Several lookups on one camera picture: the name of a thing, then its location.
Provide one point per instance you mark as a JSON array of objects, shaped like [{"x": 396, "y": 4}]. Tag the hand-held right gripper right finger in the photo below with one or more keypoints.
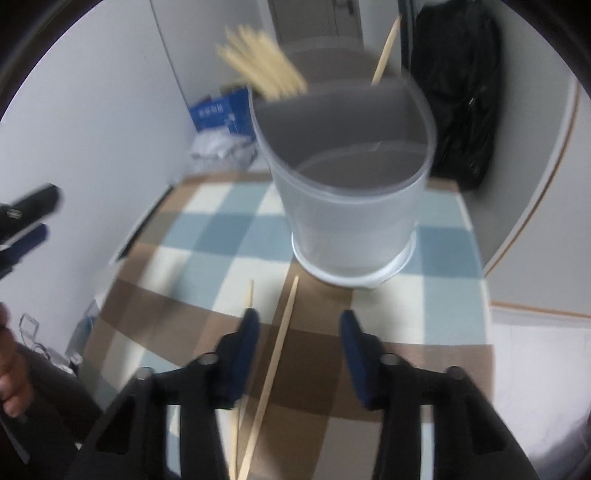
[{"x": 362, "y": 360}]

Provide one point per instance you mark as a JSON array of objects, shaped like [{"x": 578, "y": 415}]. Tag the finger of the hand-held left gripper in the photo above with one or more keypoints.
[
  {"x": 37, "y": 203},
  {"x": 30, "y": 240}
]

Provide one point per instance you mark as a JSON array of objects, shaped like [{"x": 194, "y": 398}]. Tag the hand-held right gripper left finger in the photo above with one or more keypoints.
[{"x": 242, "y": 355}]

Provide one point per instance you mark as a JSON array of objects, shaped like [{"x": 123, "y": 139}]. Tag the slim wooden chopstick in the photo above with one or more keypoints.
[
  {"x": 271, "y": 369},
  {"x": 386, "y": 50},
  {"x": 250, "y": 295}
]

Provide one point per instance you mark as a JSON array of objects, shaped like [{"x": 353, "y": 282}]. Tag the grey divided utensil holder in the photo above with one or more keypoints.
[{"x": 351, "y": 230}]

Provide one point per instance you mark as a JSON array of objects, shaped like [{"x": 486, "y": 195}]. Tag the bundle of wooden chopsticks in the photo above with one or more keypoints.
[{"x": 263, "y": 64}]

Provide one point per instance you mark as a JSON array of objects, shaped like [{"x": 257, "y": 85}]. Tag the person's left hand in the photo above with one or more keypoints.
[{"x": 11, "y": 374}]

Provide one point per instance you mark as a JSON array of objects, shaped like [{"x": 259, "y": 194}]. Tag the dark grey cloth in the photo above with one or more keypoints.
[{"x": 60, "y": 397}]

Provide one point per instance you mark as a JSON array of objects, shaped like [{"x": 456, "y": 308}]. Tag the checkered tablecloth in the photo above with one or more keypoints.
[{"x": 207, "y": 277}]

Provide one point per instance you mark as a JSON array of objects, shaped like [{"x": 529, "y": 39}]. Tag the small clear plastic box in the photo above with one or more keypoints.
[{"x": 27, "y": 327}]

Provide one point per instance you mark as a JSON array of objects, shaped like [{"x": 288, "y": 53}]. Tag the clear plastic container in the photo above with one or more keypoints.
[{"x": 82, "y": 332}]

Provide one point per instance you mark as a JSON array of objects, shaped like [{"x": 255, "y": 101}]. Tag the crumpled white plastic bag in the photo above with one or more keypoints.
[{"x": 217, "y": 145}]

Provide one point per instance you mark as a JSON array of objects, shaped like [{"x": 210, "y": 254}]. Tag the blue cardboard box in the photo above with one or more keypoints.
[{"x": 221, "y": 113}]

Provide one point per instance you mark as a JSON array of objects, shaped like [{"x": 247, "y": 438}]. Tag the white cabinet with wood trim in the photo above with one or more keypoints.
[{"x": 545, "y": 184}]

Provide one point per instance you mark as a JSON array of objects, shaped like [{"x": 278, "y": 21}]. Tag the black hanging bag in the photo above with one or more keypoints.
[{"x": 461, "y": 92}]

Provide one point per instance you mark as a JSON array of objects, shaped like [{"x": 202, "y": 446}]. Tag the grey door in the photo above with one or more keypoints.
[{"x": 314, "y": 18}]

